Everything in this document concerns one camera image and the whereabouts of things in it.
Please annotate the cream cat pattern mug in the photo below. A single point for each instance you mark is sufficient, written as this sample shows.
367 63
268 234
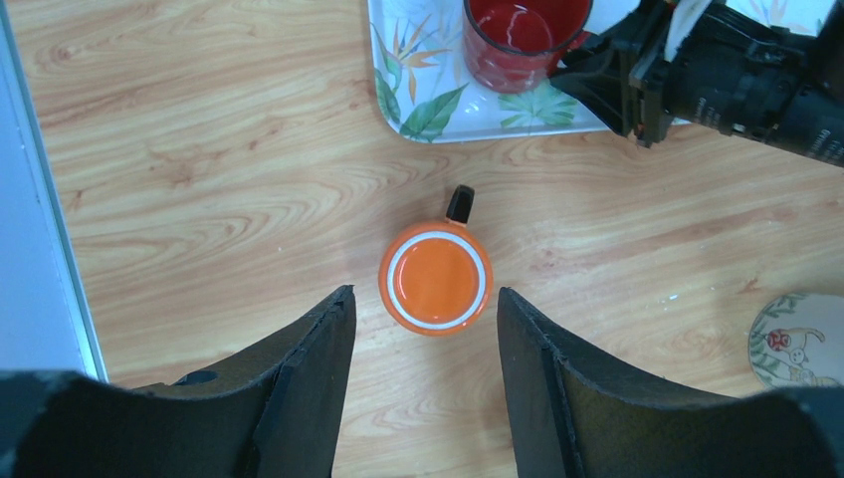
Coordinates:
797 340

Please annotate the orange mug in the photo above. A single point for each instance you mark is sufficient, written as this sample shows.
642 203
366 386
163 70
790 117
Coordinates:
436 278

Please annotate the red mug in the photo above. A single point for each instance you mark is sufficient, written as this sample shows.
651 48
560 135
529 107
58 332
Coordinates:
511 46

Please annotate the leaf pattern tray mat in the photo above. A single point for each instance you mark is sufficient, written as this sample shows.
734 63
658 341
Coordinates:
426 93

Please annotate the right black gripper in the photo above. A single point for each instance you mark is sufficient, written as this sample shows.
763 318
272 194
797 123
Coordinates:
731 74

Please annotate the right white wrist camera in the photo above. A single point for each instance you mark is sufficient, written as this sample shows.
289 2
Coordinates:
684 18

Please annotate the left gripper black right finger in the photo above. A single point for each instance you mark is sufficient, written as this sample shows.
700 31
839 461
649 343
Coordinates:
578 411

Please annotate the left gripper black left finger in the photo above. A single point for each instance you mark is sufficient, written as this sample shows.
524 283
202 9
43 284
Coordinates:
272 409

